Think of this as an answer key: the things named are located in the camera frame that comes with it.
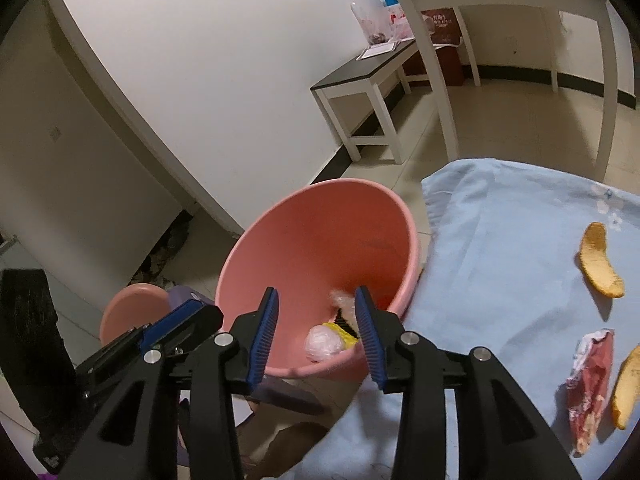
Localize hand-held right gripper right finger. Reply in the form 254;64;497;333
354;285;581;480

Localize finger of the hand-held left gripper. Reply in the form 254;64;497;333
75;325;148;401
140;300;224;356

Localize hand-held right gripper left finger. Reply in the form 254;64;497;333
57;286;280;480

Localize yellow wrapper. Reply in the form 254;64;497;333
322;322;360;351

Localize black foam net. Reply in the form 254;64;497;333
336;310;361;336

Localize white plastic bag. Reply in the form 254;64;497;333
304;325;346;363

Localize orange clear plastic bag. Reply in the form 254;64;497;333
328;289;358;313

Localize pink plastic bucket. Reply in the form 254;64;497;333
214;178;418;383

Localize small pink basin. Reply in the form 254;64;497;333
99;283;171;346

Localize black furniture panel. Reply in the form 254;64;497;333
0;269;76;461

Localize light blue floral cloth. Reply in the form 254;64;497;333
295;158;640;480

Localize red snack wrapper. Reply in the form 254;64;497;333
566;329;616;457

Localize orange peel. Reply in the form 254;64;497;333
611;345;640;431
577;222;626;299

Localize white bench with dark top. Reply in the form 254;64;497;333
310;37;433;165

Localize white paper sheet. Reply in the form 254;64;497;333
357;42;398;61

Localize dark red box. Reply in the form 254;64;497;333
404;7;465;87

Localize clear plastic bag with contents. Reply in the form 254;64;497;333
350;0;416;46

